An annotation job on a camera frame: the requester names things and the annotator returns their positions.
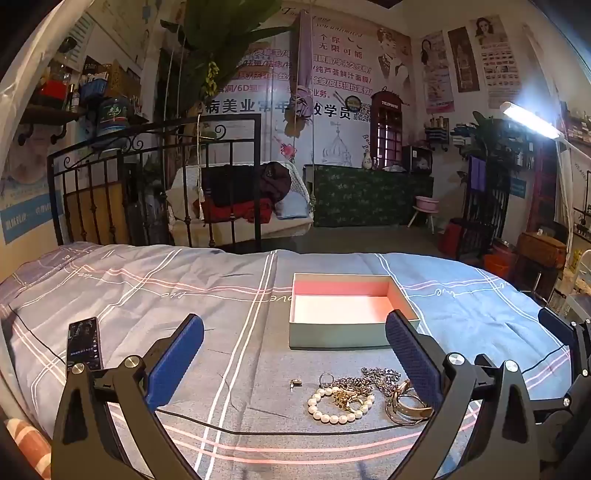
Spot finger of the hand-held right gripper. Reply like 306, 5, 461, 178
538, 307, 591, 408

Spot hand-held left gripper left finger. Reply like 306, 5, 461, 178
52, 314, 205, 480

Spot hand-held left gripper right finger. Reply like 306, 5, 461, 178
385, 310, 555, 480

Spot silver chain necklace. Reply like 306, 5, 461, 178
335, 367, 402, 398

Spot rose gold watch beige strap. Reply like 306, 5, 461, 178
388, 378, 435, 423

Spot thin metal bangle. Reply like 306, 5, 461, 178
385, 401, 431, 426

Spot gold leaf ornament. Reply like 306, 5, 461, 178
330, 388, 365, 411

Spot teal box with pink inside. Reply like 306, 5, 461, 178
289, 272, 421, 350

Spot white pearl bracelet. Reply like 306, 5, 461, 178
307, 387, 375, 425

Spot grey-blue checked bedsheet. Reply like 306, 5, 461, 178
0, 242, 591, 480

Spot orange bucket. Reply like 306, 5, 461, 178
482, 254, 515, 282

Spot red bin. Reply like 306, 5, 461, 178
438, 219, 467, 257

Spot black metal rack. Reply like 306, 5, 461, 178
462, 154, 513, 259

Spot red garment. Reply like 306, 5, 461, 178
203, 198, 273, 223

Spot pink stool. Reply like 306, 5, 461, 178
406, 196, 441, 234

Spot green floral counter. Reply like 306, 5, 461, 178
314, 165, 435, 227

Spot purple cloth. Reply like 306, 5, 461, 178
468, 157, 488, 190

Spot orange checked cloth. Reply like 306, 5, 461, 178
4, 418, 51, 480

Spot pile of clothes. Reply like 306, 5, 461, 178
166, 161, 317, 245

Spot black garment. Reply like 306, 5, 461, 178
201, 164, 269, 204

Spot light blue pillow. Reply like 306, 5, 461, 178
274, 191, 310, 219

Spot black cube box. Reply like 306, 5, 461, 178
402, 145, 435, 174

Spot dark maroon jacket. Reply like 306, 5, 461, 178
259, 161, 293, 202

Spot green potted plant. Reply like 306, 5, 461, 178
455, 111, 509, 162

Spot white tube lamp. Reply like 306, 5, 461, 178
499, 100, 591, 153

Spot red telephone booth cabinet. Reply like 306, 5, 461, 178
369, 90, 407, 171

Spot white portrait chart poster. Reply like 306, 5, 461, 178
470, 16, 522, 109

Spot blue basket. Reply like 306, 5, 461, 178
81, 76, 109, 100

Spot red box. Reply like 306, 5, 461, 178
39, 80, 70, 109

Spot purple hanging fabric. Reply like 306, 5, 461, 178
284, 9, 319, 121

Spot large green leafy plant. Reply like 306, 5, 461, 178
159, 0, 301, 112

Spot thin black cable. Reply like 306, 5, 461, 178
7, 305, 481, 437

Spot white tassel rope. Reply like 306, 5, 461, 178
196, 111, 207, 219

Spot black iron bed frame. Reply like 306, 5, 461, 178
46, 113, 264, 252

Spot blue wall poster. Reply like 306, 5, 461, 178
0, 194, 65, 245

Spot small wall organizer shelf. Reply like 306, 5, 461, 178
422, 115, 451, 148

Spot dark wall shelf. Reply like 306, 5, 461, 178
18, 104, 148, 145

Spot pink portrait wall poster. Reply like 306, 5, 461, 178
419, 31, 455, 114

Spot dark narrow wall poster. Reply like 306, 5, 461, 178
447, 27, 481, 93

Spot large printed wall banner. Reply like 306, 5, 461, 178
198, 4, 414, 167

